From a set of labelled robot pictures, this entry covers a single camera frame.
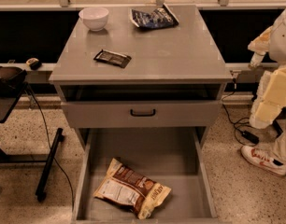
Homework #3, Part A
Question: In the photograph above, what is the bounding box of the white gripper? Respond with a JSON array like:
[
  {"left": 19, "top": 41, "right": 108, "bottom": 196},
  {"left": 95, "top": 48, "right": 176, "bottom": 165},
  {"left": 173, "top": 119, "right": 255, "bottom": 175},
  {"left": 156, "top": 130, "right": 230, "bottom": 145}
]
[{"left": 248, "top": 27, "right": 286, "bottom": 124}]

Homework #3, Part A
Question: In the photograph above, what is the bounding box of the brown chip bag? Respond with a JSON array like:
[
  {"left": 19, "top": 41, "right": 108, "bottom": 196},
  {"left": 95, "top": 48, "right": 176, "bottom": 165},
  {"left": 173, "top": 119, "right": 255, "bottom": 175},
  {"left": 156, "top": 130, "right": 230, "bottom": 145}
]
[{"left": 93, "top": 159, "right": 171, "bottom": 219}]

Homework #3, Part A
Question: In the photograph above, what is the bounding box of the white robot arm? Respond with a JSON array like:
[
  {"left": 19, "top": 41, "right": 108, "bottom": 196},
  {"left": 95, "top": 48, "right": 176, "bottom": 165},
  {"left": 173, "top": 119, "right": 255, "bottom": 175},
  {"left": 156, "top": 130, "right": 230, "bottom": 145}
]
[{"left": 248, "top": 8, "right": 286, "bottom": 129}]

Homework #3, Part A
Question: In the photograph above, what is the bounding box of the closed grey top drawer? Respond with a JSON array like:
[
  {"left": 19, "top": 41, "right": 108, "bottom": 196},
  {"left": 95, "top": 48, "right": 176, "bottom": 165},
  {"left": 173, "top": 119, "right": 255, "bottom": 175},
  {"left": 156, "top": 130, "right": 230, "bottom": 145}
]
[{"left": 62, "top": 101, "right": 221, "bottom": 128}]

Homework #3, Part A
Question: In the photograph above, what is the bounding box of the open grey middle drawer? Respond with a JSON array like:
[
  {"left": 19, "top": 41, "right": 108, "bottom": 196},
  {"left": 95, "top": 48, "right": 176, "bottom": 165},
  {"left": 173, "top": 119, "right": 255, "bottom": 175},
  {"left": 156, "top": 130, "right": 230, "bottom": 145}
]
[{"left": 71, "top": 128, "right": 218, "bottom": 224}]

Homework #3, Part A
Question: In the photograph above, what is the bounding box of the blue chip bag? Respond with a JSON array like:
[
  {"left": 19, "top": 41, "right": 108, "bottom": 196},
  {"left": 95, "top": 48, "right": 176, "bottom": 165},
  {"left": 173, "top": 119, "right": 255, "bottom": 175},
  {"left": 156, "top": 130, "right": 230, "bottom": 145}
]
[{"left": 130, "top": 4, "right": 179, "bottom": 29}]

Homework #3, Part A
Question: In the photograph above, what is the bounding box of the grey drawer cabinet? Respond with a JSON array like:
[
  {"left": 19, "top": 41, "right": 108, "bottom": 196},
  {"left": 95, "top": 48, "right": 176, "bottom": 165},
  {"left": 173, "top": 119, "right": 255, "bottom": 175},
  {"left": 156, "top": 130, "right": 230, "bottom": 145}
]
[{"left": 50, "top": 5, "right": 231, "bottom": 146}]

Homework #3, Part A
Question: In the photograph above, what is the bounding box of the black bag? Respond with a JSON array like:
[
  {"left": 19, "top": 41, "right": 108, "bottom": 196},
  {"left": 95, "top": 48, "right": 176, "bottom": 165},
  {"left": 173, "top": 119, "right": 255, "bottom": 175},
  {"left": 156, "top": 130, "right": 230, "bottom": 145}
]
[{"left": 0, "top": 66, "right": 27, "bottom": 97}]

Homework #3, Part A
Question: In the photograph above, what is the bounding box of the clear plastic bottle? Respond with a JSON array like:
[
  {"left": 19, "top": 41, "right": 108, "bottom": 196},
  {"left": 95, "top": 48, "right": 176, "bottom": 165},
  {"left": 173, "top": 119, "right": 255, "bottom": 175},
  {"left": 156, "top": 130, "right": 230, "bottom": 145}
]
[{"left": 248, "top": 53, "right": 265, "bottom": 70}]

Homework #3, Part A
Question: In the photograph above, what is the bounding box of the beige trouser leg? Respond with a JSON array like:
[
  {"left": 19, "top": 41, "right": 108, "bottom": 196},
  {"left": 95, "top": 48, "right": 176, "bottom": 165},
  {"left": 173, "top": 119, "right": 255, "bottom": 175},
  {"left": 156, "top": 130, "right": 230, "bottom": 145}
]
[{"left": 270, "top": 131, "right": 286, "bottom": 164}]

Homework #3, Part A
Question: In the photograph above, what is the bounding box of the white red sneaker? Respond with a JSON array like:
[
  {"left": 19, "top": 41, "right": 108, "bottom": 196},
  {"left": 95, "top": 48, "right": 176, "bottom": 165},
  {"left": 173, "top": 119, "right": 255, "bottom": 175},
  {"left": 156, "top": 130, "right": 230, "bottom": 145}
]
[{"left": 240, "top": 146, "right": 286, "bottom": 176}]

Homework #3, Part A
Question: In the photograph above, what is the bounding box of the dark flat snack packet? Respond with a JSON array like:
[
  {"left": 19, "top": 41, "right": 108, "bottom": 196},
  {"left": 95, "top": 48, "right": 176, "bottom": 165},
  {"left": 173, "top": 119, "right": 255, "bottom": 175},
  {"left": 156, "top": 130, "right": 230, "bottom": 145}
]
[{"left": 93, "top": 49, "right": 132, "bottom": 68}]

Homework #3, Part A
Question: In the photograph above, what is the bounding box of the white bowl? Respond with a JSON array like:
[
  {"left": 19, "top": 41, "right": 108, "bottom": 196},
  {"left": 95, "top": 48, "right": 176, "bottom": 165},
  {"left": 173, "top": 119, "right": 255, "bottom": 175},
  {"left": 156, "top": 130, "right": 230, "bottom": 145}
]
[{"left": 79, "top": 7, "right": 109, "bottom": 31}]

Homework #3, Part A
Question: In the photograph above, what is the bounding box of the small black yellow device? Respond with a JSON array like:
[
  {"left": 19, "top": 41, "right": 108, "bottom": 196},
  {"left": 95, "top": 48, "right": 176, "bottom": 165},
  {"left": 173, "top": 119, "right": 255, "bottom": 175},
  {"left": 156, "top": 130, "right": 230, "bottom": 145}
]
[{"left": 26, "top": 58, "right": 42, "bottom": 70}]

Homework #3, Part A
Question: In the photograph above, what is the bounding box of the black side table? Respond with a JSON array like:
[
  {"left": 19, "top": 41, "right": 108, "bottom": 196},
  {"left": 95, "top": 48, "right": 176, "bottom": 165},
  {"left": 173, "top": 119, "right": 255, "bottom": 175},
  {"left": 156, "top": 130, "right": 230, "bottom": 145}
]
[{"left": 0, "top": 81, "right": 65, "bottom": 203}]

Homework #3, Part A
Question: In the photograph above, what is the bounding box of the black power adapter cable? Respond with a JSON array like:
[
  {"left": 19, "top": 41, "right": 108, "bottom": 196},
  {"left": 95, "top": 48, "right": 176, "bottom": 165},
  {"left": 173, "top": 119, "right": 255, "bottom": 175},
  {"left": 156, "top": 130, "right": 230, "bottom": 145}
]
[{"left": 221, "top": 77, "right": 260, "bottom": 147}]

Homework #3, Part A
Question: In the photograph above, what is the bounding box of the black drawer handle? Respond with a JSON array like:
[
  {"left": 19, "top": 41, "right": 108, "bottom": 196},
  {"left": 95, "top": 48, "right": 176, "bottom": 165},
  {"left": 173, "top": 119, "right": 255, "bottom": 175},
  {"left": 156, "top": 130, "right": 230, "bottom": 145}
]
[{"left": 130, "top": 109, "right": 156, "bottom": 117}]

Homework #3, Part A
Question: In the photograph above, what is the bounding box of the black cable left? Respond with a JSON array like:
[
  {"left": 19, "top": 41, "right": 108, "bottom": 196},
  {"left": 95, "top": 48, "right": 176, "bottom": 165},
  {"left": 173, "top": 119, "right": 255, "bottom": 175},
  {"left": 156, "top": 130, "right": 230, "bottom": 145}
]
[{"left": 25, "top": 84, "right": 76, "bottom": 210}]

